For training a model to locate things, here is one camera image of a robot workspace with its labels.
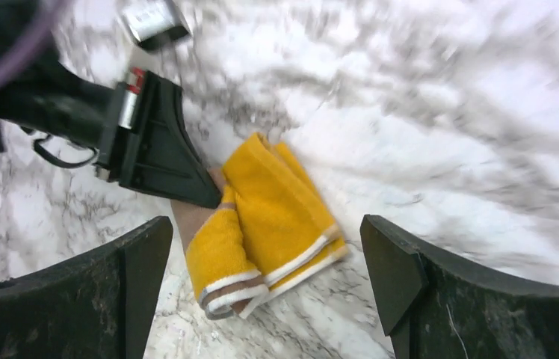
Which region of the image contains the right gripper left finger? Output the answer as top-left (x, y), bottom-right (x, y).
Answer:
top-left (0, 216), bottom-right (173, 358)

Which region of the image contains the yellow bear towel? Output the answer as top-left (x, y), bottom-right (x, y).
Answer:
top-left (171, 133), bottom-right (348, 320)

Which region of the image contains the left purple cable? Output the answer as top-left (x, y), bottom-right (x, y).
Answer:
top-left (0, 0), bottom-right (70, 102)

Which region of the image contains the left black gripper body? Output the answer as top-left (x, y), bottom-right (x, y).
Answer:
top-left (0, 1), bottom-right (125, 182)

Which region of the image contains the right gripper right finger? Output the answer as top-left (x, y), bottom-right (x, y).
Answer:
top-left (360, 215), bottom-right (559, 359)

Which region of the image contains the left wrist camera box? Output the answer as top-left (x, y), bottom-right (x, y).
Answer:
top-left (119, 0), bottom-right (191, 52)

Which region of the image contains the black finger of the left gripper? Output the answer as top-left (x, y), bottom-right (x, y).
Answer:
top-left (120, 72), bottom-right (221, 209)

